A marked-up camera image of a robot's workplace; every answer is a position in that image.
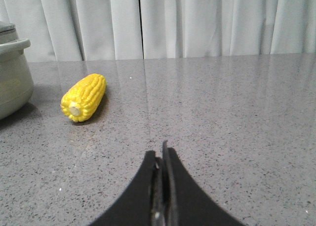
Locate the pale green electric pot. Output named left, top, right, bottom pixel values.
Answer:
left=0, top=39, right=34, bottom=119

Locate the white curtain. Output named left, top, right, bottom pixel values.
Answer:
left=0, top=0, right=316, bottom=62

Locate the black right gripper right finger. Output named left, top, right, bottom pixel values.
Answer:
left=162, top=141, right=243, bottom=226

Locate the glass pot lid steel rim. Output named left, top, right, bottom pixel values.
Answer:
left=0, top=21, right=18, bottom=44

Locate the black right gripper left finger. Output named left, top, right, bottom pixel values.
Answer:
left=91, top=151, right=163, bottom=226

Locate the yellow corn cob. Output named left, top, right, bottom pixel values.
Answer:
left=60, top=74, right=107, bottom=123

